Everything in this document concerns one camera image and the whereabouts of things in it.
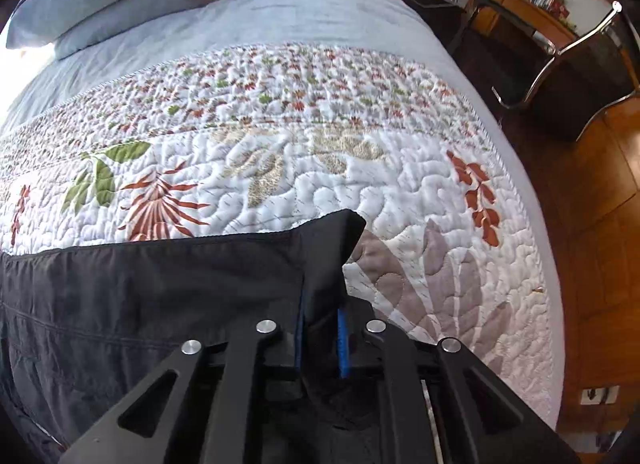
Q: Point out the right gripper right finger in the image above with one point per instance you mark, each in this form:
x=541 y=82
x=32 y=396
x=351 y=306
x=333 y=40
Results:
x=437 y=402

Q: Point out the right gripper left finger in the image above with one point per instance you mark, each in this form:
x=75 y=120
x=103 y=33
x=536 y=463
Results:
x=196 y=406

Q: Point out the black pants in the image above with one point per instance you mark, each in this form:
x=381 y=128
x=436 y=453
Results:
x=81 y=326

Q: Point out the floral quilted bedspread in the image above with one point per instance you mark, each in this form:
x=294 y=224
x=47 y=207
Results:
x=264 y=138

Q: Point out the dark nightstand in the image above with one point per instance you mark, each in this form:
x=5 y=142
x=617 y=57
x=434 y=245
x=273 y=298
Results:
x=443 y=17

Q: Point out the wooden desk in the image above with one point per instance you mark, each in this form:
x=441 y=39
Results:
x=485 y=15

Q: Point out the light blue bed sheet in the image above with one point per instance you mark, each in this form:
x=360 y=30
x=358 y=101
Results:
x=380 y=25

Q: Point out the wall power socket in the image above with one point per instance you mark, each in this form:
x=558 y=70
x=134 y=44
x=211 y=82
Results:
x=599 y=396

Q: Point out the metal frame chair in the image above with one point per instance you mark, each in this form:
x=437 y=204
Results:
x=574 y=84

